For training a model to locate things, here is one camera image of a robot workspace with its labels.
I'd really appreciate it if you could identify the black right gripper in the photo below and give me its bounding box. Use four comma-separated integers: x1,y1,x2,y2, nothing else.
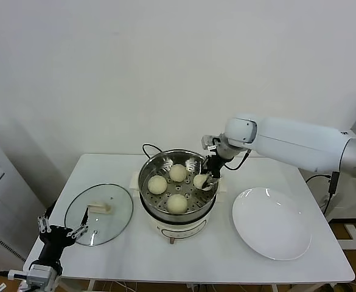
203,155,226,191

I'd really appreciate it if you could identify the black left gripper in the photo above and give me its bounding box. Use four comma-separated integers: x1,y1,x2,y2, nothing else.
37,200,91,265

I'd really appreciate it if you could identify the white steamed baozi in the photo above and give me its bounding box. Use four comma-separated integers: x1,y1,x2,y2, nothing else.
193,173,211,190
147,175,168,195
169,164,187,183
166,193,188,215

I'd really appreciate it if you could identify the glass lid with cream handle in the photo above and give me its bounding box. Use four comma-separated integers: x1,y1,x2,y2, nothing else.
64,182,134,247

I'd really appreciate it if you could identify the perforated steel steamer basket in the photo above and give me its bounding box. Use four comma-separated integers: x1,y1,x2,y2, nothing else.
138,148,220,217

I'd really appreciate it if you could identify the cream electric steamer pot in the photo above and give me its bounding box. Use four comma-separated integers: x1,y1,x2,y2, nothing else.
130,170,229,245

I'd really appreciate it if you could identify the grey metal cabinet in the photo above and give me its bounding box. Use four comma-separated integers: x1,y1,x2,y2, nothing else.
0,124,50,274

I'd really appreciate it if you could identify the white round plate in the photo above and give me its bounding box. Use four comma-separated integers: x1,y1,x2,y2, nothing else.
231,187,313,261

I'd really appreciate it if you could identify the dark rectangular adapter box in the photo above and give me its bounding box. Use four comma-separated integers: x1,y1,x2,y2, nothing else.
329,171,340,194

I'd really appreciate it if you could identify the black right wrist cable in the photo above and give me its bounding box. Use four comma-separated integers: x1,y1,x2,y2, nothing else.
224,150,252,172

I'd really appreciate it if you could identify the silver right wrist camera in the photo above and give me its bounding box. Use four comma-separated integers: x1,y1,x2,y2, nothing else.
201,134,221,151

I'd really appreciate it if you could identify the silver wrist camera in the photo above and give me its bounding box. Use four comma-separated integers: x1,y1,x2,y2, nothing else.
201,134,221,151
9,263,64,292

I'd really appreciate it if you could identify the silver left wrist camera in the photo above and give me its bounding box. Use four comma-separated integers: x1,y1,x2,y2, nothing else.
9,263,64,292

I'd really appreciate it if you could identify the black steamer power cord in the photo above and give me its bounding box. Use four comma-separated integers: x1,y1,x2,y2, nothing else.
142,143,164,159

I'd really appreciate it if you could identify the white cable bundle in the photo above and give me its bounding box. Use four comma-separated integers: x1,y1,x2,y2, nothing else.
102,280,138,292

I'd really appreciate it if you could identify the black adapter cable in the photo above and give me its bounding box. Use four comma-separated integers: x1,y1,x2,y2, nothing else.
322,191,333,215
305,174,332,185

